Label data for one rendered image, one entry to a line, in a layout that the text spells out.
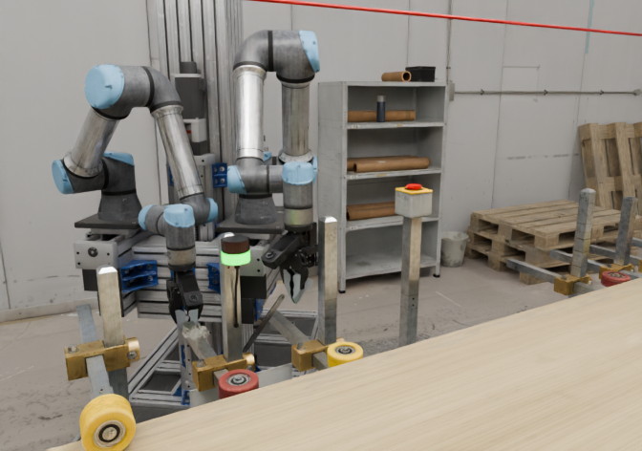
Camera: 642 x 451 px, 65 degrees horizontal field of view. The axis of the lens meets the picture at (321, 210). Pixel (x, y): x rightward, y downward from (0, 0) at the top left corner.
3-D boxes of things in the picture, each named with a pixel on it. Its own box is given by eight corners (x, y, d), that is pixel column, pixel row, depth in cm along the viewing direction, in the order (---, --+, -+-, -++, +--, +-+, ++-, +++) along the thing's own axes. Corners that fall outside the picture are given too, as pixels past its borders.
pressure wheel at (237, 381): (215, 422, 106) (212, 373, 103) (251, 411, 109) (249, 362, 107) (227, 445, 99) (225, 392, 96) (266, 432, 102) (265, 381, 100)
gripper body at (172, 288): (193, 294, 145) (191, 254, 142) (202, 306, 138) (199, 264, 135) (165, 299, 141) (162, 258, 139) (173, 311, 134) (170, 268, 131)
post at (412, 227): (395, 366, 146) (400, 214, 136) (408, 361, 148) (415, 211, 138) (404, 374, 142) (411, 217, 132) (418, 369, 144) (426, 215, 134)
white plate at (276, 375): (191, 428, 119) (188, 390, 117) (291, 397, 131) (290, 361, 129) (191, 429, 118) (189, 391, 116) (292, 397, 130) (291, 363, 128)
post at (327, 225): (317, 393, 134) (317, 216, 123) (330, 389, 135) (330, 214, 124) (324, 399, 131) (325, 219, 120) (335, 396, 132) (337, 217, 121)
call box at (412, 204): (394, 216, 136) (395, 187, 135) (415, 213, 140) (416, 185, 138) (410, 222, 130) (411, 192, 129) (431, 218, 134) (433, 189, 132)
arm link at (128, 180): (142, 188, 180) (139, 150, 177) (106, 193, 170) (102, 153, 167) (125, 184, 188) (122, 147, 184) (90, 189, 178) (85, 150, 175)
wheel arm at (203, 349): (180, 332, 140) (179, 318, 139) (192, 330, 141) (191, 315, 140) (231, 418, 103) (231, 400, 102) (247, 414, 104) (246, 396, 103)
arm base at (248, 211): (241, 214, 184) (240, 186, 182) (282, 215, 182) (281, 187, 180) (228, 224, 169) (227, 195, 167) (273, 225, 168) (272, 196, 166)
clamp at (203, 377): (192, 381, 116) (191, 361, 115) (247, 366, 123) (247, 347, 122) (199, 394, 112) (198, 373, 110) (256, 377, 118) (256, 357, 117)
